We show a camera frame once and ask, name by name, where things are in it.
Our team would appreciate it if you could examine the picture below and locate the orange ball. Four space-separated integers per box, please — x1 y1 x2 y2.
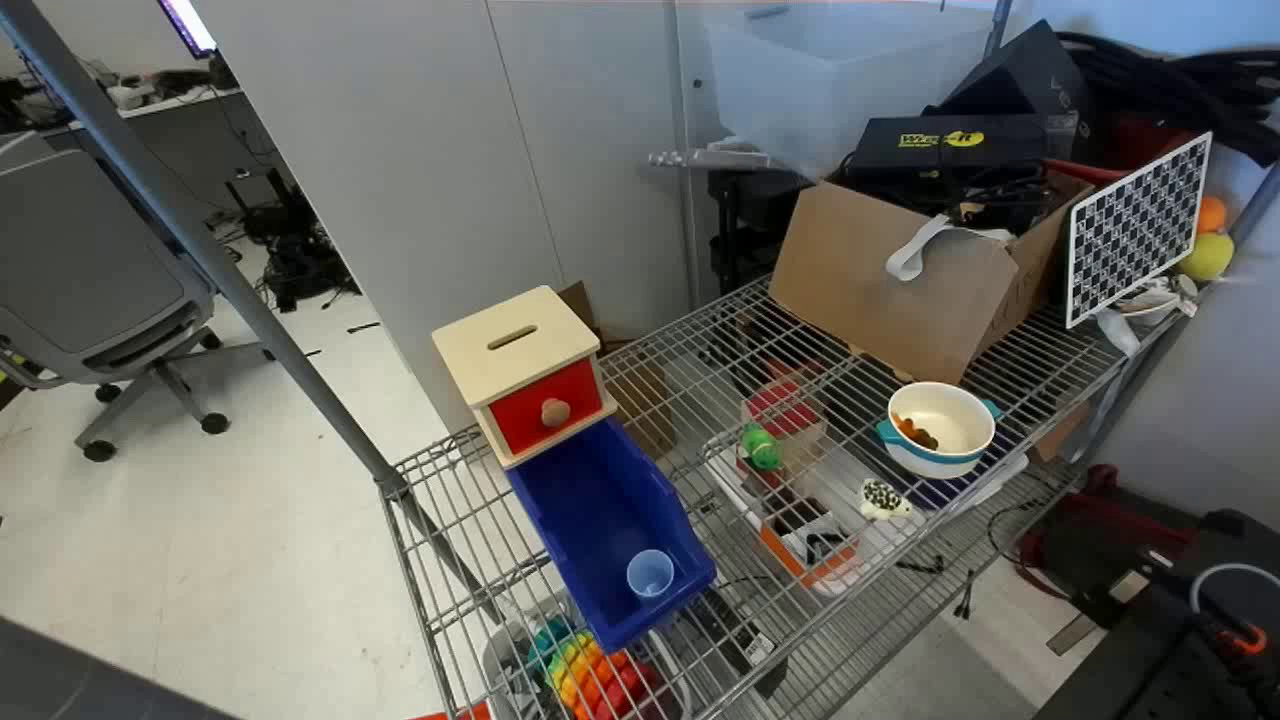
1195 198 1228 231

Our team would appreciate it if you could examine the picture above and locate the grey metal pole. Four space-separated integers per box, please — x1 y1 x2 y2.
0 0 502 620

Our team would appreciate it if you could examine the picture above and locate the red object under shelf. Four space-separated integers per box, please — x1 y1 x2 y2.
746 379 823 441

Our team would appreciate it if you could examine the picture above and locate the cardboard box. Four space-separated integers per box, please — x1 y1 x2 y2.
768 185 1089 379

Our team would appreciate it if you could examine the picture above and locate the small brown toy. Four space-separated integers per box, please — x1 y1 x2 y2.
898 417 940 447

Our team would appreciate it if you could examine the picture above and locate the small clear plastic cup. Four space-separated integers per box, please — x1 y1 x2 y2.
623 550 677 600

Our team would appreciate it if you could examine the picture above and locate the clear plastic storage tub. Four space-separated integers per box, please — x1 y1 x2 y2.
703 6 987 178

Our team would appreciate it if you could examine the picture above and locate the wire shelf rack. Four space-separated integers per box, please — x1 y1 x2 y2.
385 279 1144 720

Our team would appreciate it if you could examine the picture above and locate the grey office chair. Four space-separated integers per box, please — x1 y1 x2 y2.
0 134 269 464

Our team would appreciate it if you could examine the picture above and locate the green toy ball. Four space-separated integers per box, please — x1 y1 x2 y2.
740 426 782 473

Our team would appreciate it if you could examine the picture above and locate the rainbow stacking toy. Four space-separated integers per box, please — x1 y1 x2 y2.
526 616 665 720

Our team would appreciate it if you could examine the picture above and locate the yellow tennis ball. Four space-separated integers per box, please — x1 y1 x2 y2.
1180 231 1235 283

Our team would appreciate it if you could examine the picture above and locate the wooden box red drawer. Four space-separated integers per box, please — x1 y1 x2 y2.
433 283 615 468

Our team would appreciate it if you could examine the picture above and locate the orange white tray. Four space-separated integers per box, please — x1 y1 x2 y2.
757 492 856 590

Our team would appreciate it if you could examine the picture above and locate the black box yellow logo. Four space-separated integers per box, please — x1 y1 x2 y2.
846 116 1049 173

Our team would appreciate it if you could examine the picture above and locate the blue plastic bin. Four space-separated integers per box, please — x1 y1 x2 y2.
508 422 717 653

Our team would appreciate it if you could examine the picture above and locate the white bowl blue rim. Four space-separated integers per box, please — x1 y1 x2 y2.
876 379 999 480

